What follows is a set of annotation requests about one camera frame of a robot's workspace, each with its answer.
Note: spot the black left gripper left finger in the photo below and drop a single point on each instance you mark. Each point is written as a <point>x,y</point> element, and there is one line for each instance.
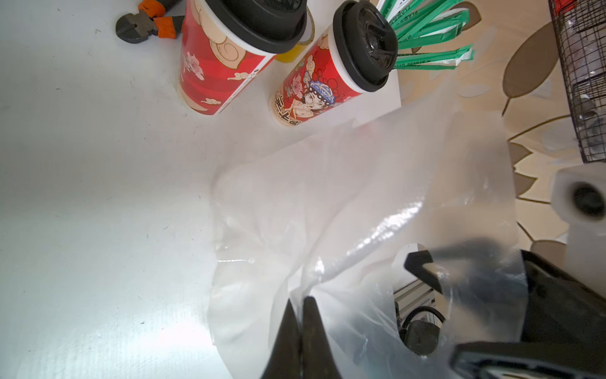
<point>285,359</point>

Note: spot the black wire basket right wall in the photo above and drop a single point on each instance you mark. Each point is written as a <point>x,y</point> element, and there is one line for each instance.
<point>580,36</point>

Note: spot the orange black cutting pliers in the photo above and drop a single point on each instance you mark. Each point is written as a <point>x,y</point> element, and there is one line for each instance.
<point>150,20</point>

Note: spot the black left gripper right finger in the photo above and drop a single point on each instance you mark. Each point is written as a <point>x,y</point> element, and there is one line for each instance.
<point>316,358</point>

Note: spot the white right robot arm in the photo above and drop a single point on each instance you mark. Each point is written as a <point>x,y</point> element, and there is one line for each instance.
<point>582,222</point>

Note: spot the red milk tea cup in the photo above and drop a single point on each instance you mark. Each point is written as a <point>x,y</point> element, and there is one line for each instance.
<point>354,56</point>
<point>225,44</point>

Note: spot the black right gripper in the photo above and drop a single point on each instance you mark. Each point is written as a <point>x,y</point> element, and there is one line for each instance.
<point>513,314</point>

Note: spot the clear plastic carrier bag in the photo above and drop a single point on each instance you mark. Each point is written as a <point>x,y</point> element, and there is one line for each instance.
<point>331,216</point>

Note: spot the yellow tape roll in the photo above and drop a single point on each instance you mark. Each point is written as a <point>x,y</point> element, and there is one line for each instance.
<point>306,39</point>

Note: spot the bundle of wrapped straws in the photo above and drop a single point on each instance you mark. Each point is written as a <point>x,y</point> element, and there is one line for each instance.
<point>420,24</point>

